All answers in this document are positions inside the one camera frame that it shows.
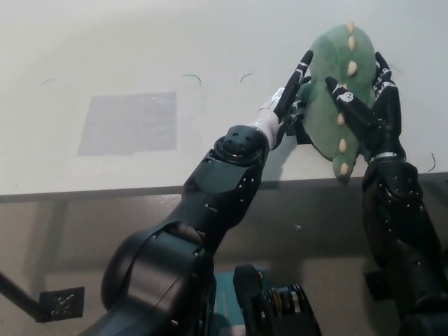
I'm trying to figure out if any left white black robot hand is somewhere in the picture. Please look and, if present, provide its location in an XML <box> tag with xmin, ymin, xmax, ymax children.
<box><xmin>257</xmin><ymin>50</ymin><xmax>314</xmax><ymax>150</ymax></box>

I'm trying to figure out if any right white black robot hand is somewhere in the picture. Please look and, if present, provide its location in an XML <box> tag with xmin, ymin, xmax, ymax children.
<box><xmin>325</xmin><ymin>51</ymin><xmax>407</xmax><ymax>163</ymax></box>

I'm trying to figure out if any green plush dinosaur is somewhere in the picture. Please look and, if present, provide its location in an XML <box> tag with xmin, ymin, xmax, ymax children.
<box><xmin>297</xmin><ymin>21</ymin><xmax>377</xmax><ymax>186</ymax></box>

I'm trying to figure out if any black tape patch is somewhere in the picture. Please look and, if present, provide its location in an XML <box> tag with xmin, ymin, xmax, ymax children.
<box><xmin>285</xmin><ymin>115</ymin><xmax>316</xmax><ymax>146</ymax></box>

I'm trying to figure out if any black floor tape square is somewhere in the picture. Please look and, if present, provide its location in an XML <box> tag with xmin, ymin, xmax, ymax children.
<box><xmin>38</xmin><ymin>286</ymin><xmax>86</xmax><ymax>323</ymax></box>
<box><xmin>363</xmin><ymin>269</ymin><xmax>386</xmax><ymax>302</ymax></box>

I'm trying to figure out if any grey tape patch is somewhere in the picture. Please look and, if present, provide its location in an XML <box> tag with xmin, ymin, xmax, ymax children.
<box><xmin>77</xmin><ymin>91</ymin><xmax>178</xmax><ymax>157</ymax></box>

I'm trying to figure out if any black teal robot torso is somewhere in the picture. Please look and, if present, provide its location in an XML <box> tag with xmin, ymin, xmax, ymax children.
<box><xmin>206</xmin><ymin>264</ymin><xmax>321</xmax><ymax>336</ymax></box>

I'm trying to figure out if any black table leg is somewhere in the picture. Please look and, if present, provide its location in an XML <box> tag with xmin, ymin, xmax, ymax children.
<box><xmin>0</xmin><ymin>270</ymin><xmax>41</xmax><ymax>321</ymax></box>

